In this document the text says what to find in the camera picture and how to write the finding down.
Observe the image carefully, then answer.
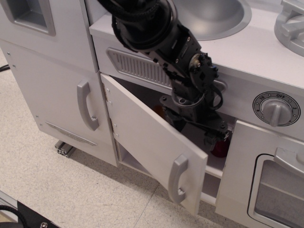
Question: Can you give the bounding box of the silver toy sink bowl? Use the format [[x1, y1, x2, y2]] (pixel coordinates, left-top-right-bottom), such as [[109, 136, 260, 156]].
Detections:
[[174, 0, 252, 41]]

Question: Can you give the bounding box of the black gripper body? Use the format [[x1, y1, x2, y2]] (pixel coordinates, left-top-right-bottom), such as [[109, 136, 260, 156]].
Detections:
[[160, 91, 228, 140]]

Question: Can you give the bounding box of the black braided cable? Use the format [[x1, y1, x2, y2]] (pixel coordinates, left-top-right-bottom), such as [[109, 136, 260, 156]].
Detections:
[[0, 205, 27, 228]]

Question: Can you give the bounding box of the silver cabinet door handle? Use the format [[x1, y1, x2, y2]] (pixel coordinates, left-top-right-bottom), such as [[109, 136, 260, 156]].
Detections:
[[168, 154, 188, 204]]

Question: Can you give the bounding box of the silver oven door handle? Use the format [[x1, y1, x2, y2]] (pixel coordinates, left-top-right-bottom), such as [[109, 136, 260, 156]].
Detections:
[[274, 148, 304, 173]]

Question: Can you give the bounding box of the red toy fruit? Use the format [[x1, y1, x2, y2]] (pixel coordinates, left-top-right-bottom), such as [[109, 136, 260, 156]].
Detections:
[[211, 139, 230, 158]]

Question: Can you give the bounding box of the white toy kitchen unit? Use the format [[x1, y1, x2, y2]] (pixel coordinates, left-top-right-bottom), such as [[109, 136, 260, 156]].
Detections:
[[84, 0, 304, 228]]

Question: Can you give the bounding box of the silver vent grille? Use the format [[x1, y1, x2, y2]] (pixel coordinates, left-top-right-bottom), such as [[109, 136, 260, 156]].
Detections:
[[106, 47, 228, 92]]

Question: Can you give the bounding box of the silver fridge door handle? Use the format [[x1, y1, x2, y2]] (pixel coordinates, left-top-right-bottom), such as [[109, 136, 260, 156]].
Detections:
[[76, 80, 99, 131]]

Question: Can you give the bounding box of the silver stove burner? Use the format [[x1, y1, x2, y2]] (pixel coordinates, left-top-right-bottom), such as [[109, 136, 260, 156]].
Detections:
[[274, 0, 304, 57]]

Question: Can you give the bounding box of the white toy fridge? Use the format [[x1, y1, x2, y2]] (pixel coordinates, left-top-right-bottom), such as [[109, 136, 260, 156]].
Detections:
[[0, 0, 118, 166]]

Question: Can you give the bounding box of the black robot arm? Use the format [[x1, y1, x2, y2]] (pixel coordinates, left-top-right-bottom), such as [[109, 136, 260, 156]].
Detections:
[[101, 0, 228, 150]]

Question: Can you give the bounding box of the white oven door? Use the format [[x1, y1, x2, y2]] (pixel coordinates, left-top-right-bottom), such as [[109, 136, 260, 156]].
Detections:
[[216, 121, 304, 228]]

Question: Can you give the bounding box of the toy bread loaf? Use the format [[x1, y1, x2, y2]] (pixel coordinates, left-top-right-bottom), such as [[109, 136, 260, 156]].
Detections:
[[153, 105, 165, 119]]

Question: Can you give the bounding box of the white cabinet door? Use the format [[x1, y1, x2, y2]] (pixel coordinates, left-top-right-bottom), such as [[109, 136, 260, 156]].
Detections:
[[100, 74, 208, 215]]

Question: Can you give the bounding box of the black mount plate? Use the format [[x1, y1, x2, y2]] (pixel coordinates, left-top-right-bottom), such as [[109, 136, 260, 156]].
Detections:
[[17, 201, 58, 228]]

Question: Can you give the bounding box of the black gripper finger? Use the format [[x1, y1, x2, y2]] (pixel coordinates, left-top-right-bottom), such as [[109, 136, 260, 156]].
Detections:
[[204, 132, 221, 151], [164, 109, 186, 132]]

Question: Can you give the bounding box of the aluminium extrusion bar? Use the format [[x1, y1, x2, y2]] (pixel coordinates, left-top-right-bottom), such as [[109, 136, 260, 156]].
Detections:
[[55, 141, 76, 158]]

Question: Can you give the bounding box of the grey timer knob dial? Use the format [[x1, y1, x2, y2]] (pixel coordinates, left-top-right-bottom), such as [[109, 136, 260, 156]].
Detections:
[[253, 91, 301, 127]]

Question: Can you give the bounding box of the silver fridge nameplate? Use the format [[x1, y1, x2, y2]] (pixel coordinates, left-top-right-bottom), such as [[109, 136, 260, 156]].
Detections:
[[45, 121, 98, 146]]

